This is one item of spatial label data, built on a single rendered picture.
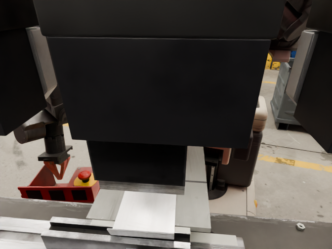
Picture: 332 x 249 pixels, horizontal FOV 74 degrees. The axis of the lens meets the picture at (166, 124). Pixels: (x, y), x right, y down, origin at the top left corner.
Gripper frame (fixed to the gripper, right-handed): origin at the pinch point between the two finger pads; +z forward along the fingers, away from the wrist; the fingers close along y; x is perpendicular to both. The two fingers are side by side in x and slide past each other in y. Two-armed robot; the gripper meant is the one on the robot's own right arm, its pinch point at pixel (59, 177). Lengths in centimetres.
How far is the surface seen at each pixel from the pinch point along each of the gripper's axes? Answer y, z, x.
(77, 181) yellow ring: 2.1, 0.4, 6.5
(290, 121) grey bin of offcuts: -172, 23, 173
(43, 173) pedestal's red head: -0.2, -1.2, -5.2
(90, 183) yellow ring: 3.2, 0.7, 11.1
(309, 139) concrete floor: -161, 40, 189
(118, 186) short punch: 42, -20, 29
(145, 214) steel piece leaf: 37, -13, 32
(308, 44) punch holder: 45, -35, 47
